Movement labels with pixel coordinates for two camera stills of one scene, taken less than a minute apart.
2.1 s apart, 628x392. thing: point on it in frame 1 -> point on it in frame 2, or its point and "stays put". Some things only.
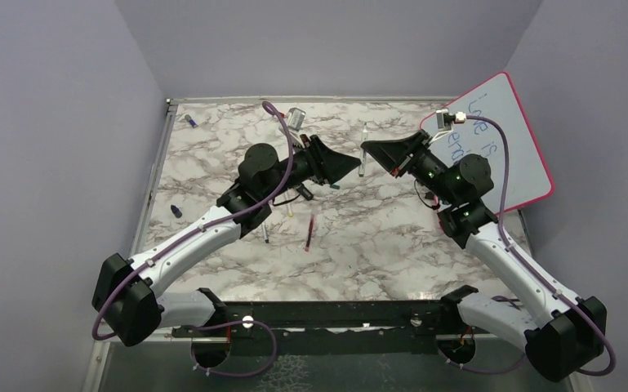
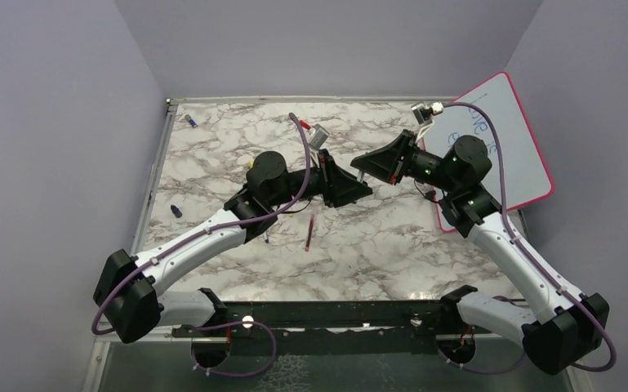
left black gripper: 325,164 -> 338,186
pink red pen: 309,233 stays put
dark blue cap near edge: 175,209 stays put
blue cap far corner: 193,122 stays put
